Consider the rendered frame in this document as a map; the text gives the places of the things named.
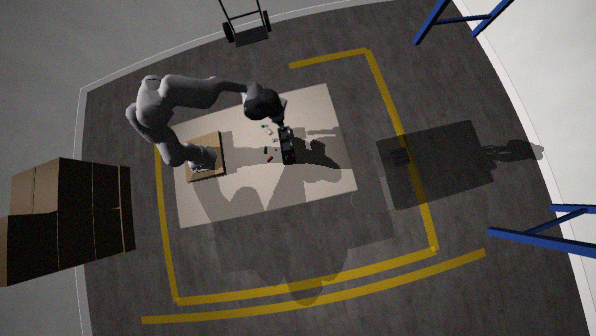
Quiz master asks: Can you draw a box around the black rack of bins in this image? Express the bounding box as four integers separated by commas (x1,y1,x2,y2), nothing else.
277,126,296,165

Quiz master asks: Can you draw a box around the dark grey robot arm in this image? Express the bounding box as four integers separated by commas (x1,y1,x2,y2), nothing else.
126,74,287,173

